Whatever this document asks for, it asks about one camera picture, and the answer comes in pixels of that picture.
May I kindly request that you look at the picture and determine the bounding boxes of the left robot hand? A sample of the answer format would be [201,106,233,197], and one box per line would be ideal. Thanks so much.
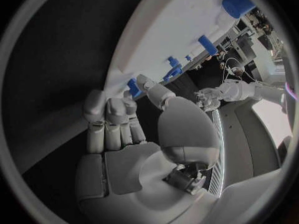
[193,87,223,113]

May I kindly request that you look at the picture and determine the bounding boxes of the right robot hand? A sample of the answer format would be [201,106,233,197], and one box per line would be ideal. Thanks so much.
[75,74,223,224]

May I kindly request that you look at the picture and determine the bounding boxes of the white task board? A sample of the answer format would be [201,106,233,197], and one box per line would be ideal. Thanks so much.
[102,0,258,101]

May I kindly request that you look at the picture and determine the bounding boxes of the blue gear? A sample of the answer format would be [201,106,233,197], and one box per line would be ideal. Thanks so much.
[162,64,183,82]

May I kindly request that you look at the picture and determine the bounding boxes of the blue plug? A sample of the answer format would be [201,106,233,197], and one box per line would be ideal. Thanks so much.
[167,56,179,68]

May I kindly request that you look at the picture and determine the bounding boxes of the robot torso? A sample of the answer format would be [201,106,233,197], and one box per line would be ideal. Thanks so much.
[206,98,294,200]

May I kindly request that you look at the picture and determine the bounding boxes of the workshop desk with equipment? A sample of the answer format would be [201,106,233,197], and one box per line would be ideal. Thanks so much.
[218,8,281,64]

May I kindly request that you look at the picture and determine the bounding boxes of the large blue cylinder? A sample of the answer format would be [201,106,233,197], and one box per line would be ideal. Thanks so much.
[221,0,257,19]

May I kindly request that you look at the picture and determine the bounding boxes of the white cable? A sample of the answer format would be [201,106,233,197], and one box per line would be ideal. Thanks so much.
[221,57,246,84]

